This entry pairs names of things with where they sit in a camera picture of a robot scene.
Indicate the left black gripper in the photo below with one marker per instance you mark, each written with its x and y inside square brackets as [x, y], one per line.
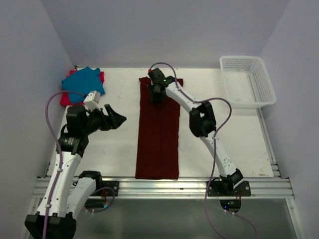
[112, 121]

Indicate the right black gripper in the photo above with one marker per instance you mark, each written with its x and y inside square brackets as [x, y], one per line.
[154, 97]

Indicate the dark red t-shirt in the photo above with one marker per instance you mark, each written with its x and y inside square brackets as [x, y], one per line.
[157, 150]

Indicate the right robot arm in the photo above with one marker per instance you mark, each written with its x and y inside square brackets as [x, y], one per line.
[202, 124]

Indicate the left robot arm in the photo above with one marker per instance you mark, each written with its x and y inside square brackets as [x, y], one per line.
[56, 216]

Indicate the folded blue t-shirt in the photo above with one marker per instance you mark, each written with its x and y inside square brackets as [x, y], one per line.
[82, 84]

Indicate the folded pink t-shirt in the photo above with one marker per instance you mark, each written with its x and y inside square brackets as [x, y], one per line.
[65, 99]

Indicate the white plastic basket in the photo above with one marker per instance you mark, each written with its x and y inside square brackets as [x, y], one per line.
[247, 82]

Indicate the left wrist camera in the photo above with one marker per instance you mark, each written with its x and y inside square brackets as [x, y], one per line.
[91, 101]

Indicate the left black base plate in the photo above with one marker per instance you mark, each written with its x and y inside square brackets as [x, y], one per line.
[110, 188]

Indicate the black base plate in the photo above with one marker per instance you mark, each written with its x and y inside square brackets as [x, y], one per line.
[218, 188]
[110, 188]

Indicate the aluminium mounting rail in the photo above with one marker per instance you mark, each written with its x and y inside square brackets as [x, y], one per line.
[262, 174]

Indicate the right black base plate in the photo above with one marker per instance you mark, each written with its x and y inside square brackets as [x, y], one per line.
[218, 188]

